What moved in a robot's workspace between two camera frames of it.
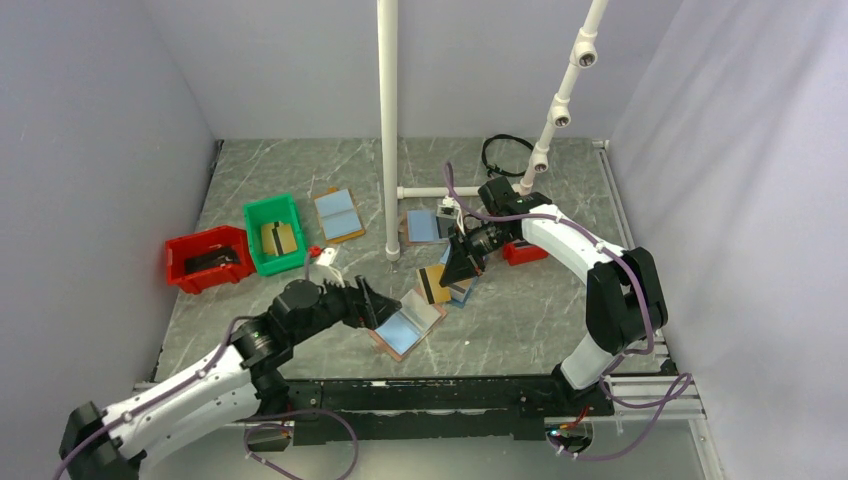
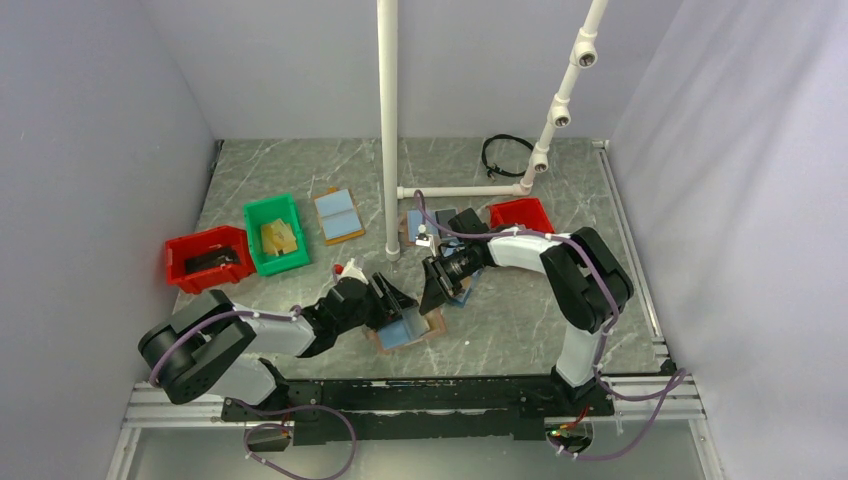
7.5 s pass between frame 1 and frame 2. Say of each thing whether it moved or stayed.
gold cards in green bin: stayed
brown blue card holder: moved
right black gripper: moved
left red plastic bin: stayed
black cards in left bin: stayed
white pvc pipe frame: stayed
